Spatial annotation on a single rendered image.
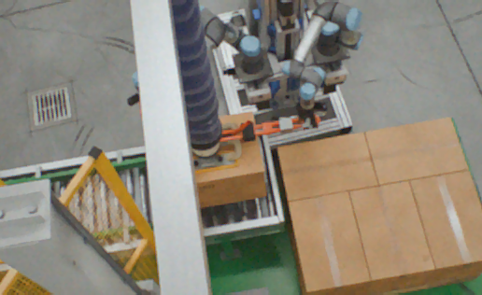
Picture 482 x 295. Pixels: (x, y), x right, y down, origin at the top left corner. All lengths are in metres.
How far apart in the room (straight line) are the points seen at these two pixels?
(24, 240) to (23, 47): 4.32
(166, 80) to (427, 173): 2.90
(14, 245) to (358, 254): 2.76
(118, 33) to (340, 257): 2.81
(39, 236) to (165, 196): 0.31
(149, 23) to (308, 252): 2.56
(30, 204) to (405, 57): 4.16
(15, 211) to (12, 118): 3.88
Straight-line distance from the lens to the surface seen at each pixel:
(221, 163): 3.58
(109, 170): 2.74
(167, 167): 1.46
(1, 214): 1.57
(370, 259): 3.99
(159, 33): 1.65
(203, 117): 3.09
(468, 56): 5.44
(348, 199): 4.11
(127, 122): 5.09
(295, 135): 4.62
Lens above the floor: 4.36
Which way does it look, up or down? 65 degrees down
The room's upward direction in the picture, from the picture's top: 8 degrees counter-clockwise
